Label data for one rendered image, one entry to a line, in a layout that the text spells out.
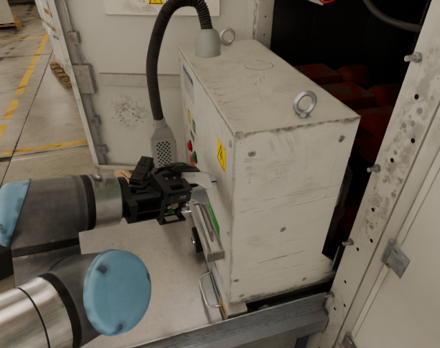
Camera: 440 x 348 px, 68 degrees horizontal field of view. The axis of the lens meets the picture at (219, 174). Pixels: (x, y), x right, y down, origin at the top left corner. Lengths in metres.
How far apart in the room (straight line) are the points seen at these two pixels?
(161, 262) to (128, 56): 0.68
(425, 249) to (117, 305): 0.43
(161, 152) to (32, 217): 0.56
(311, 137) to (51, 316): 0.44
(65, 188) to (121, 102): 0.79
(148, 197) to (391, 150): 0.41
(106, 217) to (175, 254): 0.52
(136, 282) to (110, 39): 0.93
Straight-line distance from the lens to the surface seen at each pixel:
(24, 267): 0.53
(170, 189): 0.56
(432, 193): 0.53
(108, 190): 0.54
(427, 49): 0.55
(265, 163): 0.56
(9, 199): 0.52
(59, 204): 0.52
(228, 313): 0.83
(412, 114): 0.56
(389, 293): 0.67
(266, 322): 0.91
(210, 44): 0.84
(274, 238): 0.70
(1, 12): 8.35
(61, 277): 0.40
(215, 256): 0.75
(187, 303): 0.94
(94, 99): 1.32
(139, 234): 1.11
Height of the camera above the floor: 1.64
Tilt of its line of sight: 37 degrees down
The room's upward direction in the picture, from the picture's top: straight up
